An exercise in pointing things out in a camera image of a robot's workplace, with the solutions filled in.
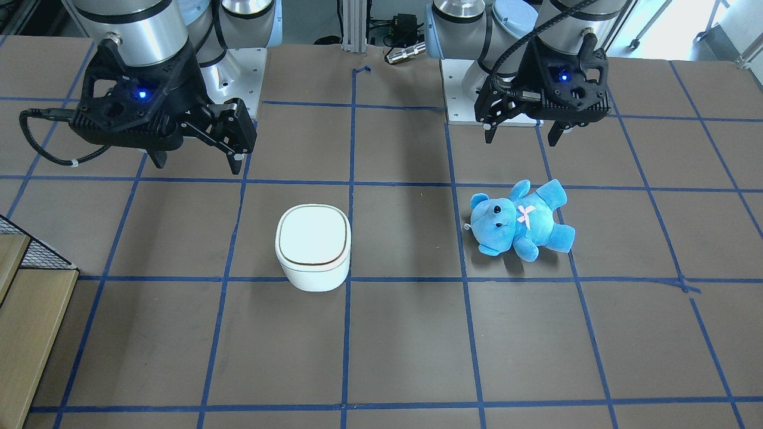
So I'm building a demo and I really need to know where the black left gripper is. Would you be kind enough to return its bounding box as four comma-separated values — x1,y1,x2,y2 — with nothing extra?
474,32,610,147

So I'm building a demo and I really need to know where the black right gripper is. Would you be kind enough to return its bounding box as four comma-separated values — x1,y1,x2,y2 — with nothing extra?
69,39,257,175

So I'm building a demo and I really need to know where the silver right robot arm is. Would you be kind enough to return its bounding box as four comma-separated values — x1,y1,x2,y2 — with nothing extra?
68,1,283,175

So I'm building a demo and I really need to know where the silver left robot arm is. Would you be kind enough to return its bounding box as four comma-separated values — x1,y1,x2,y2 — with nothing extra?
424,1,626,147

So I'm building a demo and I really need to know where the white trash can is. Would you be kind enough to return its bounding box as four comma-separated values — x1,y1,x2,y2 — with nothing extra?
274,204,352,293

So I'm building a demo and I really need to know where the blue teddy bear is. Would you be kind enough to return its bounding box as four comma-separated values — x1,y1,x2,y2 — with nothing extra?
464,179,576,262

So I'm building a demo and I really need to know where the silver metal connector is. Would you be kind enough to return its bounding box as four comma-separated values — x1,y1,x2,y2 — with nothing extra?
384,42,427,66

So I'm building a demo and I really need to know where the black power adapter box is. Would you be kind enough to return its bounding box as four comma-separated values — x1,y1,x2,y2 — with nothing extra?
390,13,418,41

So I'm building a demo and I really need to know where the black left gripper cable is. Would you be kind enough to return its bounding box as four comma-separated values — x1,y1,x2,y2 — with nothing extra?
489,0,598,96

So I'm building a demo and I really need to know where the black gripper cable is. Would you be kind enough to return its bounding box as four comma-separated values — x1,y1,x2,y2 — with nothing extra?
489,0,598,96
19,107,114,168

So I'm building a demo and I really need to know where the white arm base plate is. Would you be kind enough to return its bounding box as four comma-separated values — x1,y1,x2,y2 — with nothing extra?
201,47,268,120
440,58,537,127

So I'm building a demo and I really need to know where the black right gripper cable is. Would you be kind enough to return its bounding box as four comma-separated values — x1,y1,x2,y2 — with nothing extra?
19,107,114,168

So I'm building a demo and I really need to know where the aluminium profile post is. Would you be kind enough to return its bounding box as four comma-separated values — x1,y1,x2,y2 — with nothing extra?
340,0,368,54

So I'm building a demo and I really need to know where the wooden shelf with wire mesh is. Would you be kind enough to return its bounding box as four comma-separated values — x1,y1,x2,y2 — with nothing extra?
1,216,79,428

